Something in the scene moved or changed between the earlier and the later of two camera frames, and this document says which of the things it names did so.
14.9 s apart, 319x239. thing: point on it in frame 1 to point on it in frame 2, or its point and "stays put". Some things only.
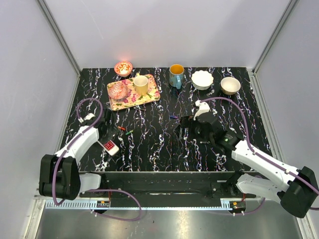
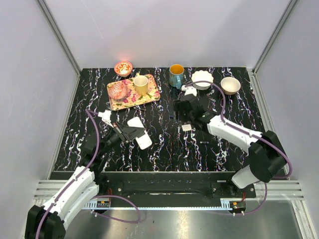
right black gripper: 186,122 to 178,106
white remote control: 111,148 to 144,141
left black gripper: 112,131 to 126,133
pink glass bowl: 118,91 stays put
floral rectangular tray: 133,98 stays put
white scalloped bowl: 202,80 stays put
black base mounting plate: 166,186 stays put
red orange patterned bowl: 123,68 stays put
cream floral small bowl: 230,85 stays put
